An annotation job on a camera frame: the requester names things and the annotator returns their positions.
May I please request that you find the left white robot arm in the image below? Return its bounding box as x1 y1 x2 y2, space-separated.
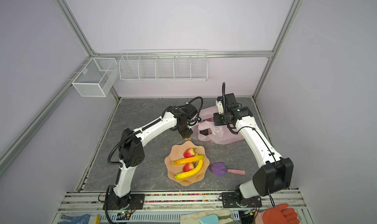
107 102 201 199

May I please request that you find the small yellow-green banana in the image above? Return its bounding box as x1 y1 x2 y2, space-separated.
171 155 204 165

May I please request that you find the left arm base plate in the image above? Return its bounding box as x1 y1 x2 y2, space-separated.
103 193 145 210

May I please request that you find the orange rubber glove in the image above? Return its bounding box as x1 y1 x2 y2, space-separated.
253 203 300 224

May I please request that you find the long white wire basket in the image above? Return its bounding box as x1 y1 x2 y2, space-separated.
118 50 208 81

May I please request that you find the pink plastic bag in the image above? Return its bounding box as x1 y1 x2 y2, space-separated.
191 106 244 145

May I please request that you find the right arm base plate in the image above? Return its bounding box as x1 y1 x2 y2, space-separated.
219 191 262 208

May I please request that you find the blue white knit glove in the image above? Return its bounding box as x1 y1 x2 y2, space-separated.
58 214 92 224

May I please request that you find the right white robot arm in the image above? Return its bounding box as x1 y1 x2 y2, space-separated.
214 94 294 204

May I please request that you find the beige cloth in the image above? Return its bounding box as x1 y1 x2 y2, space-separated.
180 209 234 224

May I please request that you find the red strawberry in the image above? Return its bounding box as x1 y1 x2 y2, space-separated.
183 162 196 173
183 148 197 158

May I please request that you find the long yellow banana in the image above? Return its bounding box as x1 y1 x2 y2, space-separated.
174 160 204 179

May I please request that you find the beige scalloped fruit bowl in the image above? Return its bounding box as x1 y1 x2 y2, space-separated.
165 141 210 186

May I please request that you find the small white mesh basket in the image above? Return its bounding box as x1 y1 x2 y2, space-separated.
72 57 119 97

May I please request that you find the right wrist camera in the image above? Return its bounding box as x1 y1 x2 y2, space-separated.
216 97 224 115

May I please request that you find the dark purple plum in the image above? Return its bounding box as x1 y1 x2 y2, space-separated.
199 128 211 136

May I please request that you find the teal plastic object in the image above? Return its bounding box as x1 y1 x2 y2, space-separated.
199 214 220 224

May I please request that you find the purple scoop pink handle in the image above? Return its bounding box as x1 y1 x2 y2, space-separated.
209 162 246 177

